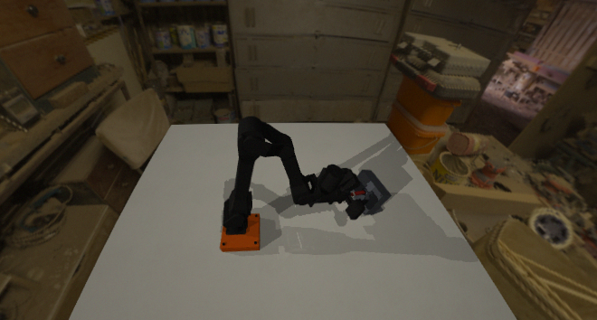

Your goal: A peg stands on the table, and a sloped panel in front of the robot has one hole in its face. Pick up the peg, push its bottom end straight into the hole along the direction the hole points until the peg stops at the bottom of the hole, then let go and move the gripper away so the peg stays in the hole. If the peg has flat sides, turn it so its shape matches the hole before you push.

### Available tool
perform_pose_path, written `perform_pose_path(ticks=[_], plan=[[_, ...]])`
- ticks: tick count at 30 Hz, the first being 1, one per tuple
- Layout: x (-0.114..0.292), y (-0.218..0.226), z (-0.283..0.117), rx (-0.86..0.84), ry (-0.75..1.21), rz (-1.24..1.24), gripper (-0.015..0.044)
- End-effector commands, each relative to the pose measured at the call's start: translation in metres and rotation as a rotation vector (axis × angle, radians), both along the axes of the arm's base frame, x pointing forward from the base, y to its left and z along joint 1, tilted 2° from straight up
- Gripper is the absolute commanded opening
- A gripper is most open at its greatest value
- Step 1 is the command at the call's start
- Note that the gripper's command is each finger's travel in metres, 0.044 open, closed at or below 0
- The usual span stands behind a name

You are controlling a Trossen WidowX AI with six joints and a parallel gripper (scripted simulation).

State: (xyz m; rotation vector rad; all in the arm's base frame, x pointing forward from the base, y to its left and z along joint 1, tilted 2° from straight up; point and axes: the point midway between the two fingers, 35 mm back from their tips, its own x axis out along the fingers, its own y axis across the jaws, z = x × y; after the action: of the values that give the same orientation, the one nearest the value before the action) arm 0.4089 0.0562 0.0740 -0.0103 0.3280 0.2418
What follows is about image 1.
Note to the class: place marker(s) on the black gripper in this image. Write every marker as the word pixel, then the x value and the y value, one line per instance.
pixel 355 207

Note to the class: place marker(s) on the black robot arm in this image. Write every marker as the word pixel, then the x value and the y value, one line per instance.
pixel 252 133

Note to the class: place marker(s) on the dark grey sloped panel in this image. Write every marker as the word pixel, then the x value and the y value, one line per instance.
pixel 375 192

